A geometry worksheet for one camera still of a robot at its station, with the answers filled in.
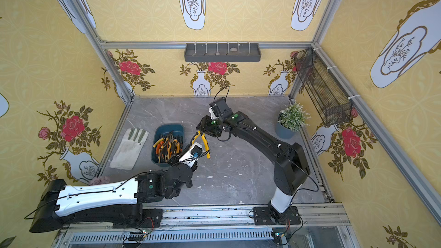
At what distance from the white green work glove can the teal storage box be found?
77 mm

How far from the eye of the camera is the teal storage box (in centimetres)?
91

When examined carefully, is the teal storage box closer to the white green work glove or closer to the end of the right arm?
the white green work glove

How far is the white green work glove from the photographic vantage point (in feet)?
2.99

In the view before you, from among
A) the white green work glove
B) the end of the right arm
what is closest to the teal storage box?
the white green work glove
